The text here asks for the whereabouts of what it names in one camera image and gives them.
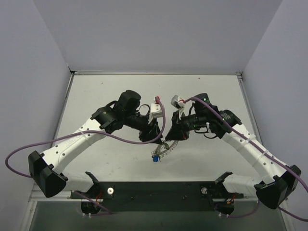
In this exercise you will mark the aluminium front rail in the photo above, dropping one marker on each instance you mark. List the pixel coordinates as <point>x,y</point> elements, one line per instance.
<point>61,197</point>

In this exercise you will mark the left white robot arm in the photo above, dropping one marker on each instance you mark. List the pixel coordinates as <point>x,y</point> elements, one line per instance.
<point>47,169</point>

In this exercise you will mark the blue key tag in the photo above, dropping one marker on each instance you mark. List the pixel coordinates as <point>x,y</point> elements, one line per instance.
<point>155,158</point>

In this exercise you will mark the large metal keyring with loops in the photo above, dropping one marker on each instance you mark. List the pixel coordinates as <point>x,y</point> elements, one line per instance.
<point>161,151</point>

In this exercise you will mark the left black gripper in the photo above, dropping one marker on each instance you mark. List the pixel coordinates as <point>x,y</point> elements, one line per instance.
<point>149,128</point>

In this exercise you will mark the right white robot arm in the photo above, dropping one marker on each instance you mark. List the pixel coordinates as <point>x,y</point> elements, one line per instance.
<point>276,180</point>

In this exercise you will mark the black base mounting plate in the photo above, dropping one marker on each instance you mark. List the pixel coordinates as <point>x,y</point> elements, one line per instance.
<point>174,196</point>

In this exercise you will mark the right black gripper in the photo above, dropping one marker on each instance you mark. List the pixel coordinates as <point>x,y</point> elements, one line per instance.
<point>177,126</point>

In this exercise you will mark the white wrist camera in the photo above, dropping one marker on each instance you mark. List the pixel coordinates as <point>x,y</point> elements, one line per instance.
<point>179,103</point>
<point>155,110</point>

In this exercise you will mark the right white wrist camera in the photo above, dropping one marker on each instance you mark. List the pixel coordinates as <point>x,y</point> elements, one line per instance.
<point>179,103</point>

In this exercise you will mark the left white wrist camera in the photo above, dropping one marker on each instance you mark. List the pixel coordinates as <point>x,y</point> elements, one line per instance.
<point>155,110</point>

